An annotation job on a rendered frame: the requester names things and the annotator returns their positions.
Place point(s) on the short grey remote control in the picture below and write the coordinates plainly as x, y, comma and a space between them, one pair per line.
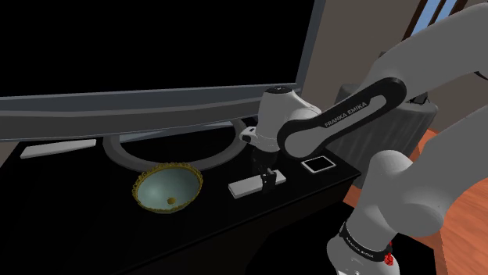
246, 187

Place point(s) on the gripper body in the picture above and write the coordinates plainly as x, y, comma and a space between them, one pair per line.
263, 160

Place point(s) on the small black white-framed tablet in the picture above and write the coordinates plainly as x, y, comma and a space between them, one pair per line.
318, 164

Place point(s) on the black television cabinet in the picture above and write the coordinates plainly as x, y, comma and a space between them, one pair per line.
76, 228

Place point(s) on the large black flat television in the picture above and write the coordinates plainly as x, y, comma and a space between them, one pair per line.
152, 38

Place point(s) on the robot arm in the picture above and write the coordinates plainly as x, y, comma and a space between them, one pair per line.
404, 190

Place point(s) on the window with dark frame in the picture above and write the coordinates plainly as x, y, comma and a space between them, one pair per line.
427, 17

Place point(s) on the green bowl with gold rim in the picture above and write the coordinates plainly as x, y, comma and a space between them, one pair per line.
167, 186

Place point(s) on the long grey remote control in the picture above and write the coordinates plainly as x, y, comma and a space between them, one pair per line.
57, 147

